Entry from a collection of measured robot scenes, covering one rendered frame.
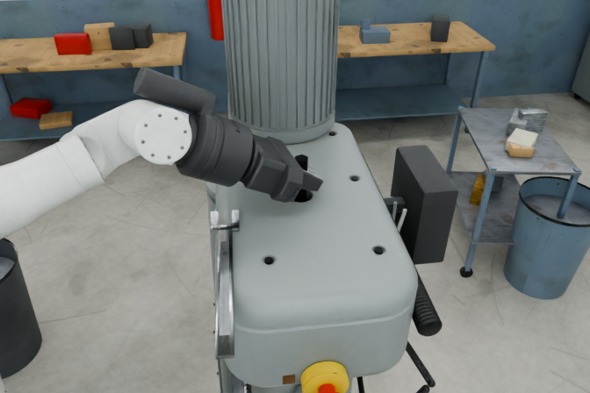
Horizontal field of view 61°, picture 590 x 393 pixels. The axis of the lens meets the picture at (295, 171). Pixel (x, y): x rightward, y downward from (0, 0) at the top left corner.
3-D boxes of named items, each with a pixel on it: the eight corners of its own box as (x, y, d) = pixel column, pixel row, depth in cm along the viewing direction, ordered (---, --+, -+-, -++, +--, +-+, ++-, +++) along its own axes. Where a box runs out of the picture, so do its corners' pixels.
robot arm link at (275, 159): (255, 176, 79) (184, 156, 72) (283, 124, 75) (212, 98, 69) (281, 223, 69) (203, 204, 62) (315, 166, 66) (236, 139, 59)
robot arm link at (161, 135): (216, 189, 61) (124, 166, 55) (188, 172, 70) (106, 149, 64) (246, 101, 60) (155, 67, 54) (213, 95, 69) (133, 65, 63)
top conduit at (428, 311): (441, 336, 68) (444, 318, 66) (411, 339, 68) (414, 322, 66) (361, 162, 105) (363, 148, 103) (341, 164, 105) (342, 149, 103)
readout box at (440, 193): (449, 262, 117) (465, 189, 105) (411, 266, 116) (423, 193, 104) (420, 210, 133) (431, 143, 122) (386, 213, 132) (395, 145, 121)
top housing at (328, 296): (418, 377, 67) (435, 294, 59) (223, 400, 65) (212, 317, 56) (344, 182, 106) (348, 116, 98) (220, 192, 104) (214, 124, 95)
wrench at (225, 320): (244, 357, 51) (243, 353, 51) (205, 361, 51) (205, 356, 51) (239, 213, 72) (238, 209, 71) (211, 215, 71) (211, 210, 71)
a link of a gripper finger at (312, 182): (313, 192, 75) (279, 182, 72) (324, 175, 74) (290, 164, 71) (318, 198, 74) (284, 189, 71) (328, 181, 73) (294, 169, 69)
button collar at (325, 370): (348, 400, 65) (350, 371, 61) (302, 405, 64) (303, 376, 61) (344, 386, 66) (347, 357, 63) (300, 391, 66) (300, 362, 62)
